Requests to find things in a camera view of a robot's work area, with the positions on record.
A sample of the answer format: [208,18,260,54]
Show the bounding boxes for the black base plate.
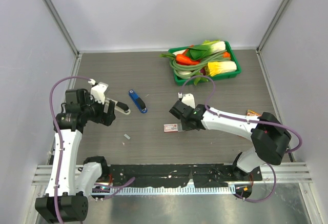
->
[109,164,262,188]

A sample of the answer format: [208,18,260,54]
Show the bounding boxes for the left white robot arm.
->
[35,89,116,223]

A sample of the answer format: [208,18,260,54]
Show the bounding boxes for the grey black stapler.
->
[114,100,131,115]

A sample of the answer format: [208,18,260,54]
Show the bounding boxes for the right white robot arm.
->
[169,100,291,180]

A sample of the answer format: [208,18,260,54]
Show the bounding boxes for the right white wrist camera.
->
[178,92,196,108]

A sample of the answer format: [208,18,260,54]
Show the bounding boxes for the blue stapler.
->
[128,89,148,114]

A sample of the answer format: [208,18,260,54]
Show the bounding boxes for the toy white radish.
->
[176,70,192,79]

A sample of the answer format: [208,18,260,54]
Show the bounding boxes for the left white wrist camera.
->
[88,79,108,104]

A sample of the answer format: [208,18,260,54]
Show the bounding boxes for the toy napa cabbage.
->
[206,61,237,77]

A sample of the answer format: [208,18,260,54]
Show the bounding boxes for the colourful candy bag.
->
[246,109,261,116]

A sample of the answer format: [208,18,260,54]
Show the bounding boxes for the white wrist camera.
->
[178,92,196,108]
[88,79,108,104]

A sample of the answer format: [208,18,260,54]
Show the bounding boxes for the toy green long beans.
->
[160,50,232,76]

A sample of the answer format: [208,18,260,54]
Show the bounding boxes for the toy bok choy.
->
[187,40,226,60]

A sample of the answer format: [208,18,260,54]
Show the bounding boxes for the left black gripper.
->
[81,92,115,126]

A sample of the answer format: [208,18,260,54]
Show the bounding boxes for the toy orange carrot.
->
[176,54,200,66]

